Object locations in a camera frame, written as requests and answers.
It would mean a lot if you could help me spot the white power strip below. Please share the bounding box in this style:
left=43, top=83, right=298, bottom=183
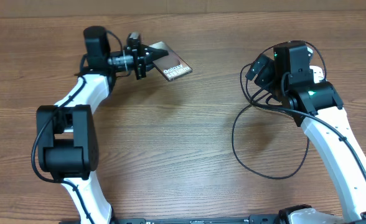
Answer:
left=309, top=65, right=324, bottom=83

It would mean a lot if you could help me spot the black USB charger cable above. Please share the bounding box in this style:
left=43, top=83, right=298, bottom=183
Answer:
left=231, top=40, right=328, bottom=180

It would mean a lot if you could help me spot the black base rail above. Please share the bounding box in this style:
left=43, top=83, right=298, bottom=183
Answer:
left=110, top=214, right=278, bottom=224

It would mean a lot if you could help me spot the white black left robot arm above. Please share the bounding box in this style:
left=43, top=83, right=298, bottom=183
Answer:
left=31, top=26, right=171, bottom=223

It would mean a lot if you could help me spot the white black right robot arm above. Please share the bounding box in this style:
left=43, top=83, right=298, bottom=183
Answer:
left=241, top=40, right=366, bottom=223

